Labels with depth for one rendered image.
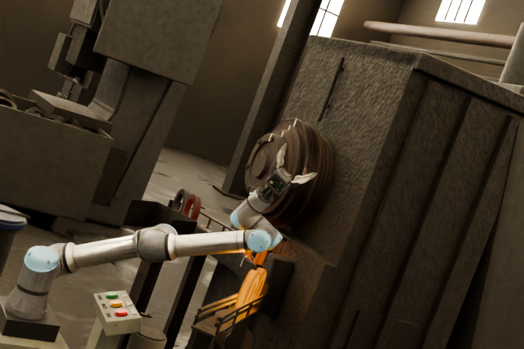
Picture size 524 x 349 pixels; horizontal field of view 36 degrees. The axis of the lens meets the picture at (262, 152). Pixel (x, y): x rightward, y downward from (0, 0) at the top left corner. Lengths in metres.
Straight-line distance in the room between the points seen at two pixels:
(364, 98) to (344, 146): 0.22
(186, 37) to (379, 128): 3.04
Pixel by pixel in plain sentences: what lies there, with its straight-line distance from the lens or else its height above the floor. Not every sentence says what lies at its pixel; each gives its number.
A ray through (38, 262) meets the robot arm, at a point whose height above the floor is 0.57.
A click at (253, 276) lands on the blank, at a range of 2.84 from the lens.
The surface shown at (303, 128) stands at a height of 1.32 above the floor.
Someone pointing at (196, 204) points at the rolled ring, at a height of 0.73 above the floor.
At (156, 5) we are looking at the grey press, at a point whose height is 1.73.
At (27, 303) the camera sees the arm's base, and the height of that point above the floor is 0.42.
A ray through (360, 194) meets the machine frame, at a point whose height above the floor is 1.17.
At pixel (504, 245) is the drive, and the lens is 3.52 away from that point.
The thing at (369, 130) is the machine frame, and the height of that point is 1.41.
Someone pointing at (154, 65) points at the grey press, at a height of 1.32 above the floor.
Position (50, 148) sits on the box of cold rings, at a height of 0.56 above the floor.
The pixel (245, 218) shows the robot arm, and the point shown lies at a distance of 2.86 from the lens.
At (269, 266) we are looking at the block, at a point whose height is 0.76.
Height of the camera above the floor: 1.40
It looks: 4 degrees down
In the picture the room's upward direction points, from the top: 20 degrees clockwise
